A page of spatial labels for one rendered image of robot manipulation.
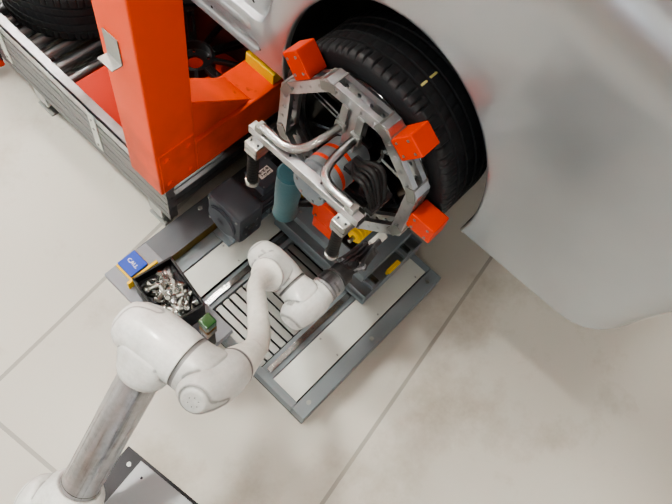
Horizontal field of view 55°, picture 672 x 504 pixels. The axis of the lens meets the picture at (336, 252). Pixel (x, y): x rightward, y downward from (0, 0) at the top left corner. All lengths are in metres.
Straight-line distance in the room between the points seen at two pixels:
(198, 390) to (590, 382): 1.89
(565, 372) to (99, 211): 2.05
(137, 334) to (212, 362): 0.18
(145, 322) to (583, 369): 1.96
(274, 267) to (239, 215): 0.50
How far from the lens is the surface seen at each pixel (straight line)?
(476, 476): 2.64
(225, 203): 2.39
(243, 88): 2.34
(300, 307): 1.92
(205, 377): 1.45
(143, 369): 1.52
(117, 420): 1.65
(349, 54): 1.84
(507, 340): 2.83
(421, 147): 1.70
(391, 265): 2.60
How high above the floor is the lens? 2.47
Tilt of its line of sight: 62 degrees down
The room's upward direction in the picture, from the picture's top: 18 degrees clockwise
